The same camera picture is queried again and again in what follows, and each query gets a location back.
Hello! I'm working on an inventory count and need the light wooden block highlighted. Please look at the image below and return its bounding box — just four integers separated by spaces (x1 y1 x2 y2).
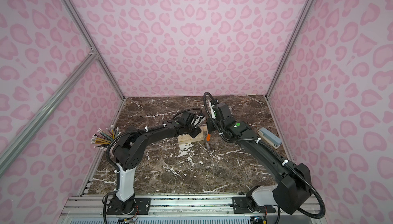
178 126 207 145

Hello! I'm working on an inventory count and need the orange black claw hammer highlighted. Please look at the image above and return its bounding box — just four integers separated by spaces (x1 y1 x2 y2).
203 131 211 151

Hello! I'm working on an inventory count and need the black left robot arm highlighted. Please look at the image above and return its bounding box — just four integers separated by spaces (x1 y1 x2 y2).
105 108 205 203

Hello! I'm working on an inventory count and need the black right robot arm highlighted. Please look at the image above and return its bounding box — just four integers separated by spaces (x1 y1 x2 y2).
203 92 326 219

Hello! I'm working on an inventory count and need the grey blue stapler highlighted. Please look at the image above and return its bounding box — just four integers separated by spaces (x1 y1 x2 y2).
257 127 282 149

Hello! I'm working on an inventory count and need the pink cup of pencils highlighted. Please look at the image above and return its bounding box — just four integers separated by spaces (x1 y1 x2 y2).
91 125 121 149

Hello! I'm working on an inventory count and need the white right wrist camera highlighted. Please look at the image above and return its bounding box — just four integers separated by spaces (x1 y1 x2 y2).
209 99 219 120

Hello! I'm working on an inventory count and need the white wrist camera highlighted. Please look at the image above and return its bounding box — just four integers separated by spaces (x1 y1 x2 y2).
209 99 219 120
191 115 205 127

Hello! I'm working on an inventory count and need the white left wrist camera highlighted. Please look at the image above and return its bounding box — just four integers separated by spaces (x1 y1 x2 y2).
191 115 205 127

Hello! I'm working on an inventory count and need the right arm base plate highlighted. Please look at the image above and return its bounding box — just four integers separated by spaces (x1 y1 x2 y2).
230 196 276 215

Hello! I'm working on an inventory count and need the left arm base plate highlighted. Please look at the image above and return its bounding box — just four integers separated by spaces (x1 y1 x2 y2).
106 196 151 215

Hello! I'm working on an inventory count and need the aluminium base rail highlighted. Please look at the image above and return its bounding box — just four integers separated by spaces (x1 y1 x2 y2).
58 193 327 224

